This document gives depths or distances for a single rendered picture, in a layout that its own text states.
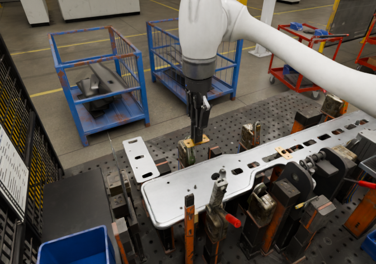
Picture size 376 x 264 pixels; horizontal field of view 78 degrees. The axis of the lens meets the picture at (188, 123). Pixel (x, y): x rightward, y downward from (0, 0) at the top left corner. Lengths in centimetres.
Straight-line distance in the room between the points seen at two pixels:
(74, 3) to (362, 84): 814
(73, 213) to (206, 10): 77
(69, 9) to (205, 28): 792
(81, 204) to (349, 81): 89
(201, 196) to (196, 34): 61
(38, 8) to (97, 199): 763
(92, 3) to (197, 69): 795
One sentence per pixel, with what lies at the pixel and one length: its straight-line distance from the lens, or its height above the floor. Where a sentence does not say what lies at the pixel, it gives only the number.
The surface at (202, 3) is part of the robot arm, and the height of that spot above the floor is 167.
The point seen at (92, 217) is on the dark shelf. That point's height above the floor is 103.
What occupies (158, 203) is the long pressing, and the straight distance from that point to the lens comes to 93.
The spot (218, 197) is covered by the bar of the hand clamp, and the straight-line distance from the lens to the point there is 77.
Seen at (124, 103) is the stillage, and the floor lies 17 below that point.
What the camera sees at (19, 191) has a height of 120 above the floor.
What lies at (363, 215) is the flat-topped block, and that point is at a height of 84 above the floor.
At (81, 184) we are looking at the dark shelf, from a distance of 103.
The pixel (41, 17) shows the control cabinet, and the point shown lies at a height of 25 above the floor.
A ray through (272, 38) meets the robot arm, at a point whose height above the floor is 158.
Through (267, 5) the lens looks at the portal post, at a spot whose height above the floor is 94.
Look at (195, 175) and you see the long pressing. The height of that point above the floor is 100.
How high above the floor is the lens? 177
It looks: 37 degrees down
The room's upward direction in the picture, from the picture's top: straight up
